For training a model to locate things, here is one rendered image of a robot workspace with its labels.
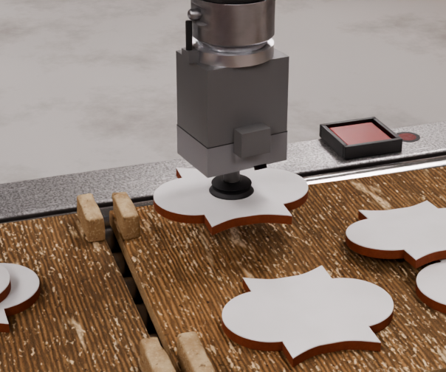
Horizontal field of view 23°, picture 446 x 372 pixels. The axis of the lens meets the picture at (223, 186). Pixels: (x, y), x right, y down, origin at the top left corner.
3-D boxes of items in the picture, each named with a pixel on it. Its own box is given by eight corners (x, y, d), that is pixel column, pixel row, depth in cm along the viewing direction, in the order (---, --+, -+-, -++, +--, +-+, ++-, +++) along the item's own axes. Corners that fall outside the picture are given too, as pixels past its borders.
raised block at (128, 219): (111, 215, 110) (110, 190, 109) (128, 212, 111) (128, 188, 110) (122, 241, 105) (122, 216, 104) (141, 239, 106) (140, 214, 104)
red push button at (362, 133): (327, 137, 133) (327, 127, 133) (371, 131, 135) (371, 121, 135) (348, 156, 128) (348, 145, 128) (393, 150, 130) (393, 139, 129)
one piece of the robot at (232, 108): (217, 40, 89) (217, 215, 96) (309, 25, 93) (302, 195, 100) (165, 10, 97) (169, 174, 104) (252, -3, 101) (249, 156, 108)
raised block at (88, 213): (76, 217, 110) (74, 193, 108) (94, 215, 110) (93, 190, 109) (88, 244, 105) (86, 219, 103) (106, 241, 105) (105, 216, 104)
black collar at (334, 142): (318, 136, 134) (319, 123, 133) (374, 128, 136) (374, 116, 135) (344, 160, 127) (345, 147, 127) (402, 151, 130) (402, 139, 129)
